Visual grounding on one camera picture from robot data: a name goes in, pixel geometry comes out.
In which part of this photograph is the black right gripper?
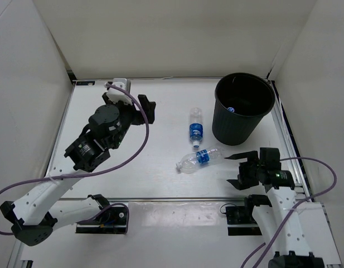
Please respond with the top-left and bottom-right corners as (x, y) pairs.
(227, 151), (264, 190)

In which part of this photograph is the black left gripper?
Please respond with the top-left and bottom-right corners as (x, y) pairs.
(101, 93), (154, 150)

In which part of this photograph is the blue label Pocari bottle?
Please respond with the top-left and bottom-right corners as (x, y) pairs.
(189, 108), (204, 149)

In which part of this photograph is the clear Aquafina water bottle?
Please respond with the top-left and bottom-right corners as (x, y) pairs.
(176, 146), (225, 174)

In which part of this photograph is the clear unlabelled plastic bottle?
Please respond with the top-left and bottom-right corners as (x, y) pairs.
(227, 107), (235, 113)

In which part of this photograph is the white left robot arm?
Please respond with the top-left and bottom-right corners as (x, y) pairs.
(0, 93), (156, 246)

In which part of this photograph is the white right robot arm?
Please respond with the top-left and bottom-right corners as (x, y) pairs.
(228, 147), (325, 267)

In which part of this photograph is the dark green ribbed bin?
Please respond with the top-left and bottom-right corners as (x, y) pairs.
(212, 73), (275, 146)

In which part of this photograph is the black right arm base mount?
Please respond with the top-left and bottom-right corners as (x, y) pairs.
(219, 195), (272, 236)

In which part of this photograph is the aluminium table edge rail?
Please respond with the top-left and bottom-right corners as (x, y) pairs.
(267, 80), (309, 196)

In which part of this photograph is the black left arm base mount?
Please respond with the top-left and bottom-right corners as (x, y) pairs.
(75, 203), (130, 235)

